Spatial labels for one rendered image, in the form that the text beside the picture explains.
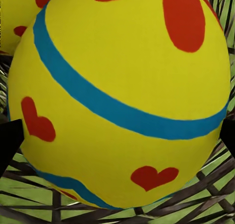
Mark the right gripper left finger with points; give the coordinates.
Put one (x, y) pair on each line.
(11, 137)

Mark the easter egg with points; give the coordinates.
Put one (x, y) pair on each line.
(15, 16)
(121, 101)

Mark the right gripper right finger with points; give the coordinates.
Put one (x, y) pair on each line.
(227, 135)

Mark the wicker basket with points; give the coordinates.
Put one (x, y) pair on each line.
(168, 207)

